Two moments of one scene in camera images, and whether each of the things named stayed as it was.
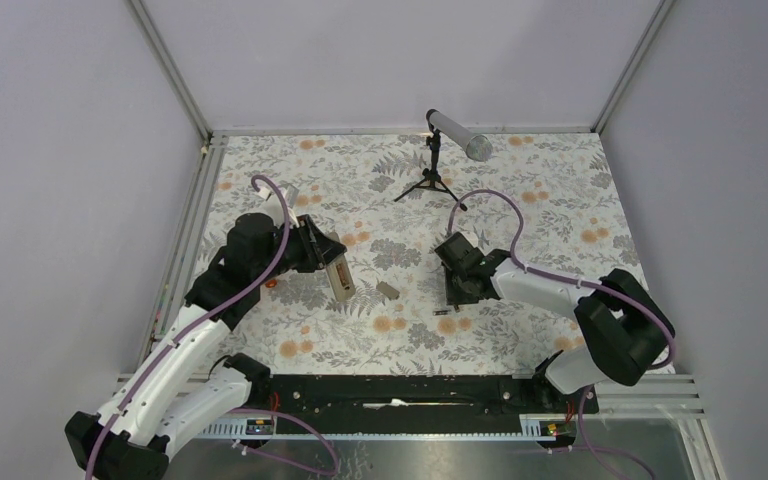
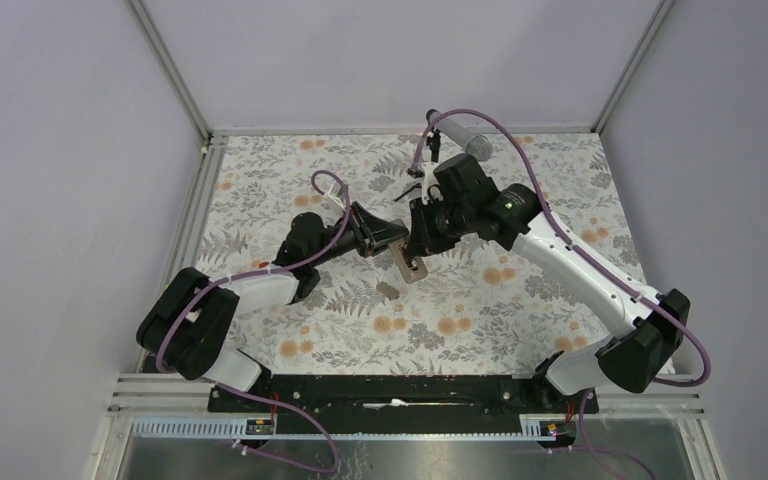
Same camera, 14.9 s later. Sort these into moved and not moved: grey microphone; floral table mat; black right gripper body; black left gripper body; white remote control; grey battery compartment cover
Moved: white remote control; black right gripper body; black left gripper body
Not moved: grey microphone; grey battery compartment cover; floral table mat
